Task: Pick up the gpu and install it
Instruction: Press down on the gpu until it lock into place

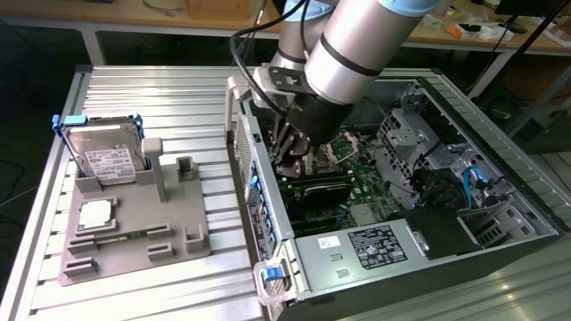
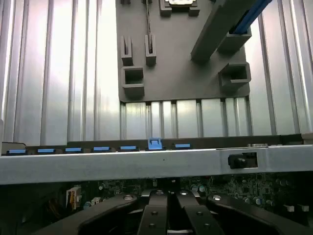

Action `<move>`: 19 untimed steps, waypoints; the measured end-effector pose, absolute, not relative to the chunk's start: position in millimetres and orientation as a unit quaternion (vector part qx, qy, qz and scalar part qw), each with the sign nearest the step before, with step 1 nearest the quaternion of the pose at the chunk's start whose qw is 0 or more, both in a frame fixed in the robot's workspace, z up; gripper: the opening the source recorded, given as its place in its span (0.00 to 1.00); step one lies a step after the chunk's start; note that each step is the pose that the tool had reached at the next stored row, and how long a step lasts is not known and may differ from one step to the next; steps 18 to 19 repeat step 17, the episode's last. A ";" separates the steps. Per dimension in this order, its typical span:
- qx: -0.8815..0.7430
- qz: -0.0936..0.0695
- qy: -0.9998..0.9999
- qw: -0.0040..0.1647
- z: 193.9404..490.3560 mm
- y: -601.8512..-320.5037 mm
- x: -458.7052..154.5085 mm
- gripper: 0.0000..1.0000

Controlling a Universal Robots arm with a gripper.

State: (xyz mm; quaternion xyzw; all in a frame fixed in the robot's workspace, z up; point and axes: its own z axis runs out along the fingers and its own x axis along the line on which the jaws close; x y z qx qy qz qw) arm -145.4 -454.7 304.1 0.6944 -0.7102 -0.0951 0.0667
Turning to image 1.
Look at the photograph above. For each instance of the black expansion slot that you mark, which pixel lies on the black expansion slot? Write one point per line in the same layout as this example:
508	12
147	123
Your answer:
312	227

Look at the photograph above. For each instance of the black computer mouse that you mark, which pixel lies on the black computer mouse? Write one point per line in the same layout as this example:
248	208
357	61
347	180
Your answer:
517	28

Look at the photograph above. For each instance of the silver chipset heatsink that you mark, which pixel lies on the silver chipset heatsink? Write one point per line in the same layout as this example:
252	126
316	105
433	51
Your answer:
363	215

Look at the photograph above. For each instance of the black fan shroud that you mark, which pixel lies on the black fan shroud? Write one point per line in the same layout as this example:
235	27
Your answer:
436	230

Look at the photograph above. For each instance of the blue case latch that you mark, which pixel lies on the blue case latch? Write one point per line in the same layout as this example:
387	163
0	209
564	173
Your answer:
271	275

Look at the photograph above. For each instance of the wooden workbench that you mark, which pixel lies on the wooden workbench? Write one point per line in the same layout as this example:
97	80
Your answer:
44	13

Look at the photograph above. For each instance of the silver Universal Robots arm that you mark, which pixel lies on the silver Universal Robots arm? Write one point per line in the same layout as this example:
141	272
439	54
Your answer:
352	50

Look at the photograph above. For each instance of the open black PC case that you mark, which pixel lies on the open black PC case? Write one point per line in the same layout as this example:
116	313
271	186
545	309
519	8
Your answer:
445	284

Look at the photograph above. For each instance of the silver hard disk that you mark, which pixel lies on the silver hard disk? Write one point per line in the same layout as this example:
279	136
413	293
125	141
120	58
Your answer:
100	147

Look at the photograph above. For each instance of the black monitor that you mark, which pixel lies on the black monitor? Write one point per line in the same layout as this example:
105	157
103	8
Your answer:
535	6

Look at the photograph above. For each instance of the grey parts rack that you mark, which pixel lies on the grey parts rack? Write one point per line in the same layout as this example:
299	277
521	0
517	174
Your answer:
133	214

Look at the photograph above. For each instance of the green RAM stick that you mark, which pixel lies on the green RAM stick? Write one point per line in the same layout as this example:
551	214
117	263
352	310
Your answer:
120	237

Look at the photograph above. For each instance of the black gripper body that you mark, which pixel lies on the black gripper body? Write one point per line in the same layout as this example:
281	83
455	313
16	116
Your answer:
319	120

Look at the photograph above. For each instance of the grey power supply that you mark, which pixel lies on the grey power supply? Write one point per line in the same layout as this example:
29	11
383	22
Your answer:
320	267

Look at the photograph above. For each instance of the green motherboard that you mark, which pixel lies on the green motherboard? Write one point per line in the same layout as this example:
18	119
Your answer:
375	194

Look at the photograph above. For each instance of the black graphics card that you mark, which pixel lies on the black graphics card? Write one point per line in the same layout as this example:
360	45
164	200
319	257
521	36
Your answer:
325	197

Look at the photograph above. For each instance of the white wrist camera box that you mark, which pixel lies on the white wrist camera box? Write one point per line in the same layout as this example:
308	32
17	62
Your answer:
276	87

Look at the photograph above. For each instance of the grey metal drive cage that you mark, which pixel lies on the grey metal drive cage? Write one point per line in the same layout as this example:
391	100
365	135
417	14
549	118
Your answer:
401	137

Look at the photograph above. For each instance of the blue disk caddy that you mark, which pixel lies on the blue disk caddy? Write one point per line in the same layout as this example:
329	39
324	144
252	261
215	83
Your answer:
73	119

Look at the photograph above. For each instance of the black slanted pole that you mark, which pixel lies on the black slanted pole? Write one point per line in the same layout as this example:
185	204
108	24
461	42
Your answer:
525	47

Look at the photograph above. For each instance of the silver CPU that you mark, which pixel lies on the silver CPU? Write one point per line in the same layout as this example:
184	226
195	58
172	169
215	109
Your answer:
96	215

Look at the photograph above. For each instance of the metal socket cover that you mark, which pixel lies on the metal socket cover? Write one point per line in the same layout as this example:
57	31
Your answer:
345	147

